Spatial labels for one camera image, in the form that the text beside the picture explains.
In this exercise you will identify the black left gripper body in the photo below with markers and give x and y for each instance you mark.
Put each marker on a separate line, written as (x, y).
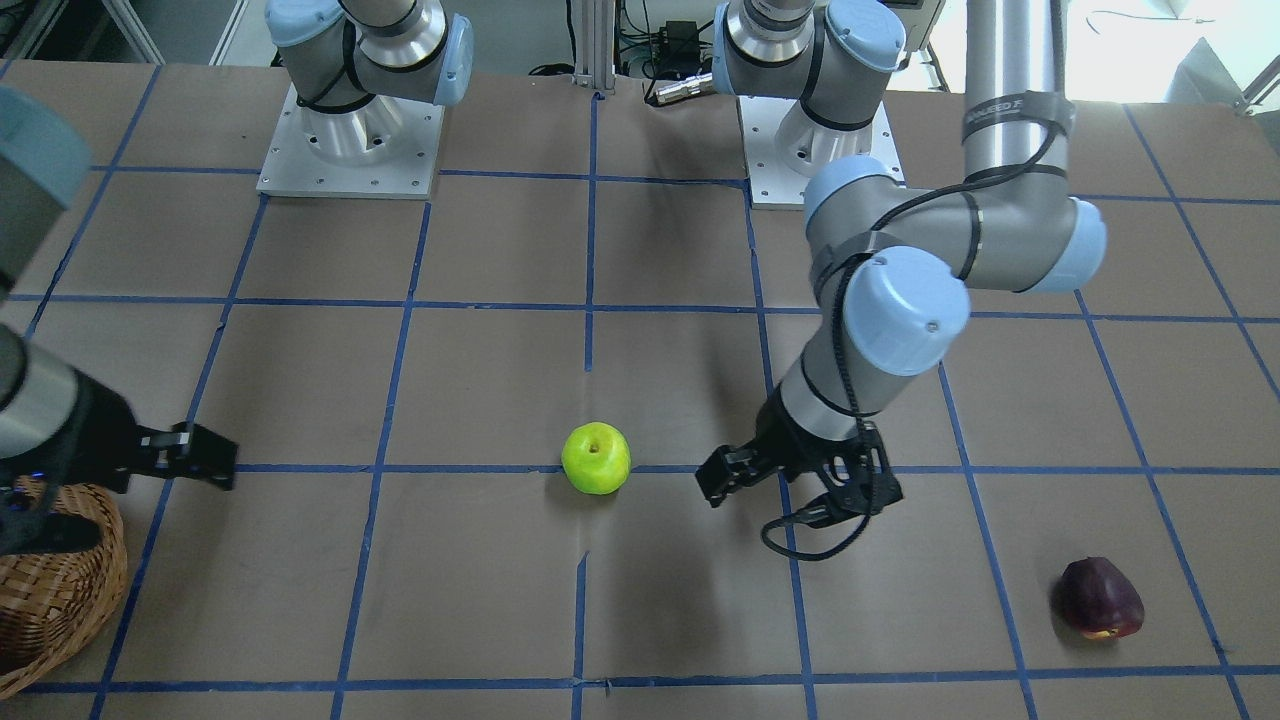
(789, 438)

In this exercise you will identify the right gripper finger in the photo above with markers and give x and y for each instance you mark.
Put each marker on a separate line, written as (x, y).
(187, 450)

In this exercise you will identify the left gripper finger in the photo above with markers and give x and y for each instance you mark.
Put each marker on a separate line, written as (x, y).
(859, 483)
(731, 468)

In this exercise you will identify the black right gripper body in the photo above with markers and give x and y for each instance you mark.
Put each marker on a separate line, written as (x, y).
(103, 432)

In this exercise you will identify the green apple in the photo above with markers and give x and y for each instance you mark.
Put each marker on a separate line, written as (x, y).
(596, 458)

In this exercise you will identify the dark red apple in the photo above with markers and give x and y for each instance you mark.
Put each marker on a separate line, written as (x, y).
(1097, 601)

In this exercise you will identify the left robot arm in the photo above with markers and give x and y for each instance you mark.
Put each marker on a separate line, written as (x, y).
(893, 266)

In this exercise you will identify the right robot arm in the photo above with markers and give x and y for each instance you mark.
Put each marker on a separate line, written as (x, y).
(355, 68)

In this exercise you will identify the wicker basket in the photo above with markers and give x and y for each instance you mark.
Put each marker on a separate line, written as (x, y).
(54, 604)

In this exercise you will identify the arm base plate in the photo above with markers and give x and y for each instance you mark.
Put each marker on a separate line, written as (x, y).
(386, 150)
(784, 148)

